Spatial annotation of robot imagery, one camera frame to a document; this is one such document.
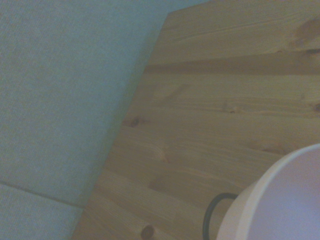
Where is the white bowl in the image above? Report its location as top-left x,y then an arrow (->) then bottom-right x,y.
215,143 -> 320,240

